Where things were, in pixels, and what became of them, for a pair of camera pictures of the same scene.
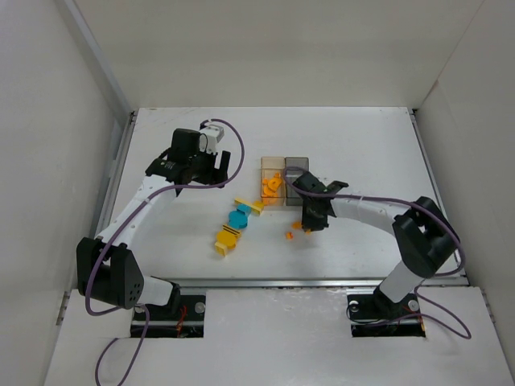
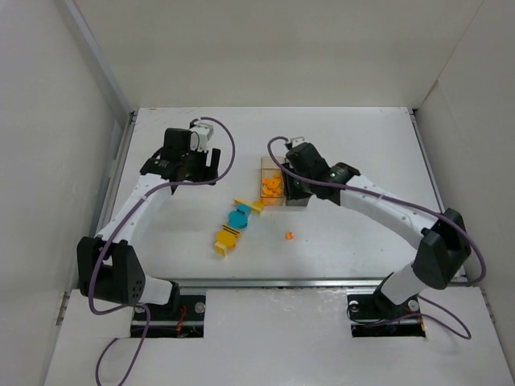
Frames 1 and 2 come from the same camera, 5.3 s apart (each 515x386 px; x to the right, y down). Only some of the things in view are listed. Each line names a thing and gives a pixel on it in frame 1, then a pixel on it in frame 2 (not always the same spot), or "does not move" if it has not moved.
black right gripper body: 315,207 to 296,185
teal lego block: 244,208 does not move
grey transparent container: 292,197 does not move
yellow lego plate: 256,207 does not move
